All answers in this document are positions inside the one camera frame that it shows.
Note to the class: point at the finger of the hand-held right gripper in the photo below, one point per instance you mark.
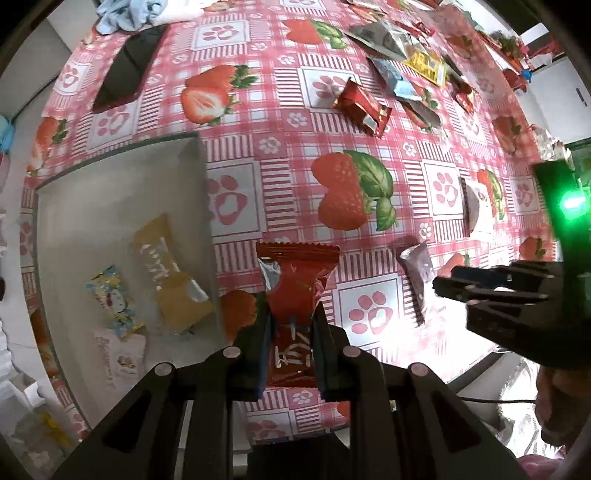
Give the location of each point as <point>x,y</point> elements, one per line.
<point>498,294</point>
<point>498,271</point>

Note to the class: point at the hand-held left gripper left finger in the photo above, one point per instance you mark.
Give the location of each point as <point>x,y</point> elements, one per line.
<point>263,350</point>

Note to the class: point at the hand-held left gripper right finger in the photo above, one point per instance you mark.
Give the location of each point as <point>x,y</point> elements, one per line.
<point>321,360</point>

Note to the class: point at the red foil snack packet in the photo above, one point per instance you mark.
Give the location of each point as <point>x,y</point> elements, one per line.
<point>295,286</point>

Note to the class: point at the silver pink snack packet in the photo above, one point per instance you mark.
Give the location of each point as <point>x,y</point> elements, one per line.
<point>418,272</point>

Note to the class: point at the clear plastic bin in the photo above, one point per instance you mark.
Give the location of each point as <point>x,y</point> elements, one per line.
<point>92,221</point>

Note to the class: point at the person's right hand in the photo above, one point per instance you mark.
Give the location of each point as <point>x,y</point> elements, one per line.
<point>561,401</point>

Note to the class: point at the dark and white snack packet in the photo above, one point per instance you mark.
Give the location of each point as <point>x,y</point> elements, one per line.
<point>480,207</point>

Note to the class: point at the golden yellow snack packet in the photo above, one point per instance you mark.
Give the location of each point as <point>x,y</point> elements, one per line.
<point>157,258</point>

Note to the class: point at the white pink snack packet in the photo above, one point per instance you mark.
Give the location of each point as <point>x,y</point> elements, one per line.
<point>122,357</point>

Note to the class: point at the colourful cartoon candy packet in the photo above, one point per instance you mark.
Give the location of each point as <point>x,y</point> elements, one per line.
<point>111,300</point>

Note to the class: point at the dark foil packet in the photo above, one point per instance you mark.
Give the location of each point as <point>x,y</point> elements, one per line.
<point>422,115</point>

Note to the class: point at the red twisted candy packet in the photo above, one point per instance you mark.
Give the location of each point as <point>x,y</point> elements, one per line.
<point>465,99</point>

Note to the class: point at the small blue item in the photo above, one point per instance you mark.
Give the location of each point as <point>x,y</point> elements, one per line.
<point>527,74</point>

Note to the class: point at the yellow flat snack packet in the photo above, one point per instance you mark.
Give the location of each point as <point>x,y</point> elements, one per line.
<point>427,64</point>

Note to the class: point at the red silver-ended snack packet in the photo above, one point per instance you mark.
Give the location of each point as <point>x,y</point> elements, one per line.
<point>358,101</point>

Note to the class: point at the blue snack packet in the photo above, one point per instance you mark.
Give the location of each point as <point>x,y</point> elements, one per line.
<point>392,76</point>

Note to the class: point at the small flower pot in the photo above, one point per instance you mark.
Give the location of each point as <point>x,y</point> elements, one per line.
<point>510,46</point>

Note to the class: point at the large silver white snack bag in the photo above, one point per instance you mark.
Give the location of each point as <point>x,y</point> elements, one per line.
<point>383,39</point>

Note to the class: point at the black flat rectangular object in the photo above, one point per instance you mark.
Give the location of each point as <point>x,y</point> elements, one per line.
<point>127,69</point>

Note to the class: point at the white cloth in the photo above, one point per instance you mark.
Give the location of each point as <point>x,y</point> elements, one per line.
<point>180,9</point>

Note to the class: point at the light blue cloth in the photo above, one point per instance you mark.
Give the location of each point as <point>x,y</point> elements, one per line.
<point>120,14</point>

